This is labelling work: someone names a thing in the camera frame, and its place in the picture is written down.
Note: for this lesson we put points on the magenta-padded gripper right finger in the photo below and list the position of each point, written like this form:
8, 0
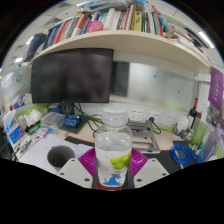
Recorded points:
140, 163

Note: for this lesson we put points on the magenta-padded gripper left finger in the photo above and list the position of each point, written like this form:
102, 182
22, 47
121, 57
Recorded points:
87, 163

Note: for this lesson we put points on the clear plastic water bottle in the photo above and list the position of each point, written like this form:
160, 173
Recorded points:
113, 150

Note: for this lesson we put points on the purple translucent water jug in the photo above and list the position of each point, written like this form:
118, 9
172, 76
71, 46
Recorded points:
210, 146

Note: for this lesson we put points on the blank white paper sheet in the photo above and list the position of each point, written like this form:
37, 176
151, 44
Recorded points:
83, 150

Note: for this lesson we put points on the grey metal laptop stand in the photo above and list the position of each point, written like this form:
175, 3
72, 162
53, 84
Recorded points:
146, 136

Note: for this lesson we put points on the grey ribbed cup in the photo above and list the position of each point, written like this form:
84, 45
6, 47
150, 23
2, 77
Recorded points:
60, 156

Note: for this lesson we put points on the blue electronic board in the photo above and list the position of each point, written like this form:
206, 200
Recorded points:
72, 121

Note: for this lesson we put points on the white paper with handwriting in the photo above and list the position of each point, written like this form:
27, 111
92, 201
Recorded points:
38, 150

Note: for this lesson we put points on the clear plastic box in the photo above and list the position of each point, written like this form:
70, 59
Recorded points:
52, 120

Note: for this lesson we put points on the white jar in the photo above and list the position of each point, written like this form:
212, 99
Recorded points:
182, 124

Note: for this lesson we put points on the white tissue pack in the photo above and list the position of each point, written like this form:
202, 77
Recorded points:
31, 117

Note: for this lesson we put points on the blue and white tissue box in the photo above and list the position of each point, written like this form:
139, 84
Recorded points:
13, 131

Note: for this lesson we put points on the black computer monitor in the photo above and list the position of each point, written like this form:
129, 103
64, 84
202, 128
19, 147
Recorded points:
71, 76

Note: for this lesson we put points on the hanging pennant banner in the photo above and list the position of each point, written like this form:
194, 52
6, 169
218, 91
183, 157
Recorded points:
216, 86

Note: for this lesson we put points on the white wall socket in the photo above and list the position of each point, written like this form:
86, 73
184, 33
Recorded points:
137, 114
154, 116
168, 118

